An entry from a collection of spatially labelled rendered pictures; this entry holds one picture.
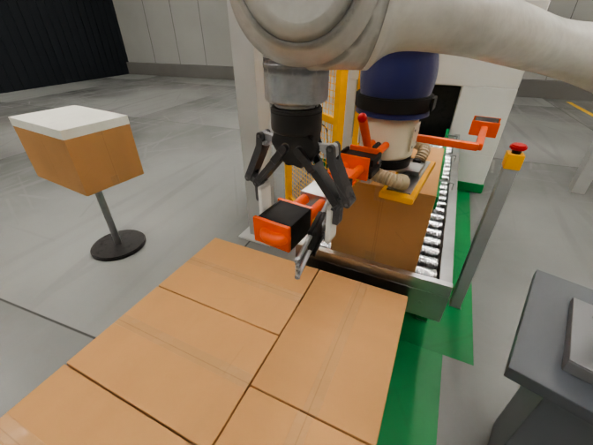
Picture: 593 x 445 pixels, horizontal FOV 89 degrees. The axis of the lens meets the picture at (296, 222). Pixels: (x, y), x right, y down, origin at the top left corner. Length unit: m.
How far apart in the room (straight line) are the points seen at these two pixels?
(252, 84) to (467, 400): 2.07
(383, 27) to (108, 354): 1.23
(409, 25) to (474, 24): 0.06
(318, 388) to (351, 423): 0.13
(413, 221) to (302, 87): 0.99
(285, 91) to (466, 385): 1.70
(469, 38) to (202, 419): 1.03
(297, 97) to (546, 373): 0.91
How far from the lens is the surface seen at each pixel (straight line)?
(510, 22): 0.37
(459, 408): 1.81
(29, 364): 2.25
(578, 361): 1.08
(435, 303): 1.46
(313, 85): 0.42
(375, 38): 0.27
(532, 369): 1.05
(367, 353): 1.16
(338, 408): 1.05
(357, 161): 0.78
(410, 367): 1.84
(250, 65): 2.09
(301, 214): 0.53
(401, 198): 0.92
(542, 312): 1.23
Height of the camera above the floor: 1.49
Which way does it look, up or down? 33 degrees down
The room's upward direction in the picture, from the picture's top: straight up
